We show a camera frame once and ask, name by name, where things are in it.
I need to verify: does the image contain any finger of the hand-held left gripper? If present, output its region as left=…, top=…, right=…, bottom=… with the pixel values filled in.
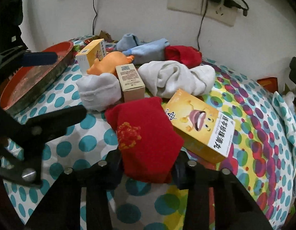
left=0, top=45, right=59, bottom=74
left=0, top=99, right=88, bottom=188

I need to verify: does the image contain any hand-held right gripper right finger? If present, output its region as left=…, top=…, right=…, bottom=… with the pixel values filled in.
left=173, top=151, right=274, bottom=230

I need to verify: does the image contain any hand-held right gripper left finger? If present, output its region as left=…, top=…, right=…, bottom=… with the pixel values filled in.
left=24, top=149, right=123, bottom=230

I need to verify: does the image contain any round red tray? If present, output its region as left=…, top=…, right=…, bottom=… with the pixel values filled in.
left=0, top=41, right=75, bottom=117

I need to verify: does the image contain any red sock gold embroidery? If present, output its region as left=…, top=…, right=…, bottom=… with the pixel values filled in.
left=164, top=45, right=202, bottom=69
left=105, top=96, right=184, bottom=185

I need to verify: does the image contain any small yellow white box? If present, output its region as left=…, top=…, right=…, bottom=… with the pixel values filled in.
left=75, top=38, right=106, bottom=71

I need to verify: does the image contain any large yellow cartoon box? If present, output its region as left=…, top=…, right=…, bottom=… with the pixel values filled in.
left=162, top=89, right=235, bottom=164

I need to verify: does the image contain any orange rubber toy animal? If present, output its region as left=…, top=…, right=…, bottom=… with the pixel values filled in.
left=87, top=51, right=135, bottom=76

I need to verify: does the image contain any beige cardboard box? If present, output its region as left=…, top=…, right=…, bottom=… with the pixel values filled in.
left=115, top=64, right=146, bottom=103

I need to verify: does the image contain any grey-blue sock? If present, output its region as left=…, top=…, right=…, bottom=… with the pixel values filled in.
left=115, top=34, right=148, bottom=52

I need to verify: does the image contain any light blue sock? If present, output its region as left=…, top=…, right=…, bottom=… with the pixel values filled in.
left=122, top=38, right=171, bottom=65

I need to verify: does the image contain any red candy wrapper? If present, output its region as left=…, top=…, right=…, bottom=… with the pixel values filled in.
left=84, top=35, right=101, bottom=45

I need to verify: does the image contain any brown cardboard scrap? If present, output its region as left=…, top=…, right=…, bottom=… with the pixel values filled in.
left=99, top=30, right=112, bottom=41

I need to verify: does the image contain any colourful polka-dot bedsheet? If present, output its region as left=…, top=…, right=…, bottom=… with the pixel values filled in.
left=2, top=35, right=296, bottom=230

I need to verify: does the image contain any teal dotted white cloth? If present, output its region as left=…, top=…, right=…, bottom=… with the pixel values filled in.
left=272, top=91, right=296, bottom=149

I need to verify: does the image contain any red orange packet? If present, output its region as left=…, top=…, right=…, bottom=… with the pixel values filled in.
left=257, top=77, right=278, bottom=94

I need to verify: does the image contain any white crumpled plastic bag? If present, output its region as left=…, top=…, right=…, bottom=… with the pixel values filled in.
left=282, top=90, right=296, bottom=103

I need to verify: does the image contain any black plug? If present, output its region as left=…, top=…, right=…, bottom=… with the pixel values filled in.
left=223, top=0, right=249, bottom=17

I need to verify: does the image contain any thin black cable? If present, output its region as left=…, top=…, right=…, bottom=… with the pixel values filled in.
left=91, top=0, right=98, bottom=37

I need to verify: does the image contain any white blank wall plate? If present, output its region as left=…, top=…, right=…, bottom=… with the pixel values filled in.
left=167, top=0, right=208, bottom=15

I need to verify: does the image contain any white wall outlet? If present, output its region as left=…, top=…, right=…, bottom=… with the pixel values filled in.
left=205, top=0, right=239, bottom=27

